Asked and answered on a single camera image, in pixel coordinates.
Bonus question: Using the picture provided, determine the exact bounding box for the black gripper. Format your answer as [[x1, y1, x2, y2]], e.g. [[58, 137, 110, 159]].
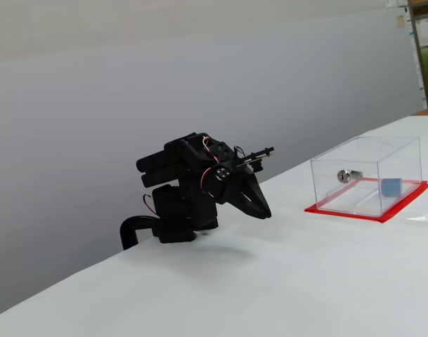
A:
[[200, 159, 273, 221]]

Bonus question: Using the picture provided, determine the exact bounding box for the blue lego brick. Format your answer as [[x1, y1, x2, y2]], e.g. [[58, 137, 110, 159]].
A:
[[381, 178, 403, 198]]

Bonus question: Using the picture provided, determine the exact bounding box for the transparent acrylic box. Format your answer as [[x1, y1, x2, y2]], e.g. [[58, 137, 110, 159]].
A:
[[310, 136, 422, 217]]

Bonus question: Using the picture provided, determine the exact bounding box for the silver cylinder lock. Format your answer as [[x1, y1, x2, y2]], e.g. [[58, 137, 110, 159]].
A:
[[336, 168, 363, 185]]

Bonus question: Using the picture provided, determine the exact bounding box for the black table clamp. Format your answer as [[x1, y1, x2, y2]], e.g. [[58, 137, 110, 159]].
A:
[[119, 216, 162, 251]]

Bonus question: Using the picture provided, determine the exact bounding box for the red tape sheet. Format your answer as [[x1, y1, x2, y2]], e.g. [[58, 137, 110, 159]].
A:
[[304, 179, 428, 224]]

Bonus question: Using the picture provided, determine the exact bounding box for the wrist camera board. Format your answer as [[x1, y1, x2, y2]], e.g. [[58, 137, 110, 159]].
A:
[[233, 146, 275, 173]]

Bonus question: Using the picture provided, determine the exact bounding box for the red white servo cable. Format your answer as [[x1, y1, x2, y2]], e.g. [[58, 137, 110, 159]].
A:
[[200, 136, 220, 164], [199, 166, 216, 194], [142, 194, 157, 216]]

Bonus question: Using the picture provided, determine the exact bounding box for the metal shelf post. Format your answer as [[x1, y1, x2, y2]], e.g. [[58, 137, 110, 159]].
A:
[[406, 0, 428, 110]]

